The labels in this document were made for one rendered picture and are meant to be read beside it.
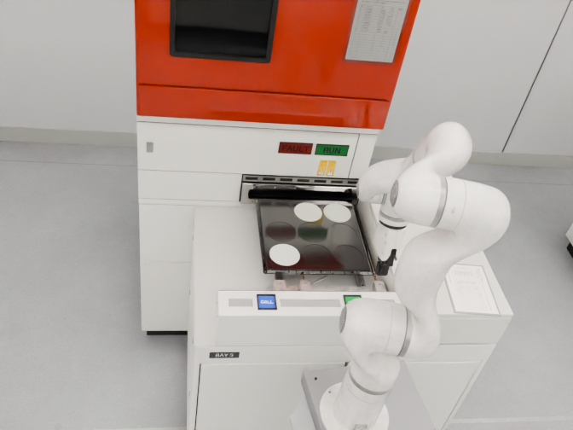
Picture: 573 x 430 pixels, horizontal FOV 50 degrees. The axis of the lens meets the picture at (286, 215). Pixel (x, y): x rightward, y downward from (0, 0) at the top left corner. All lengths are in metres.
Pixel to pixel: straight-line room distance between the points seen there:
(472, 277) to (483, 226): 0.89
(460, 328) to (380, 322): 0.63
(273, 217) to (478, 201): 1.11
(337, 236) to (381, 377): 0.74
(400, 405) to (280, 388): 0.45
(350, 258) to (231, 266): 0.40
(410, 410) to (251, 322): 0.50
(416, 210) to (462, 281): 0.92
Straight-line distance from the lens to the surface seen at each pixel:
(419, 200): 1.15
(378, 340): 1.42
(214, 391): 2.07
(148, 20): 1.86
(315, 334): 1.87
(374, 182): 1.53
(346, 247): 2.11
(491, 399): 3.07
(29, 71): 3.80
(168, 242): 2.43
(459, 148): 1.24
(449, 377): 2.22
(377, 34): 1.93
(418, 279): 1.28
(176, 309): 2.72
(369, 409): 1.63
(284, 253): 2.04
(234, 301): 1.81
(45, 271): 3.23
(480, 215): 1.18
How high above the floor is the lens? 2.33
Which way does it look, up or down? 41 degrees down
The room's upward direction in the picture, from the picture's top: 11 degrees clockwise
